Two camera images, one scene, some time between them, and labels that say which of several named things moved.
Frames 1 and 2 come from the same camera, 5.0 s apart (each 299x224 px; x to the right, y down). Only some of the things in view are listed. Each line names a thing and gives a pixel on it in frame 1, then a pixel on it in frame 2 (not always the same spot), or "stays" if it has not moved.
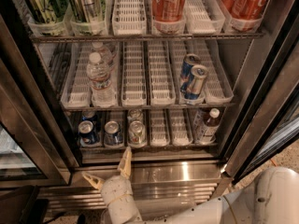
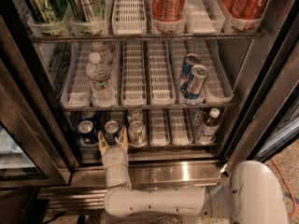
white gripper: x=116 y=188 -> x=114 y=156
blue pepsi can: x=113 y=137 stays
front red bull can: x=198 y=73 stays
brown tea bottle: x=210 y=127 stays
